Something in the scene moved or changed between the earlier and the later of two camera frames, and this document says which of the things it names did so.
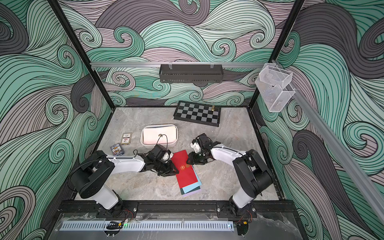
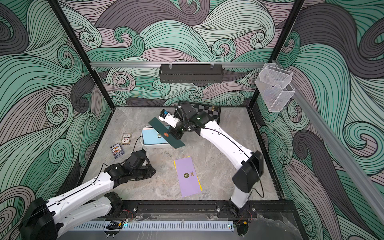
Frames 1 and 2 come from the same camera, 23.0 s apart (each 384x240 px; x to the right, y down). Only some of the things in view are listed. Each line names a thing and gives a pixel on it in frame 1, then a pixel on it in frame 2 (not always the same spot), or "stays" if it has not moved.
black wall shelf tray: [190, 73] stays
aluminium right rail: [358, 182] stays
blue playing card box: [117, 150] stays
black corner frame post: [58, 11] stays
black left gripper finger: [173, 170] -> [150, 171]
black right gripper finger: [192, 161] -> [177, 132]
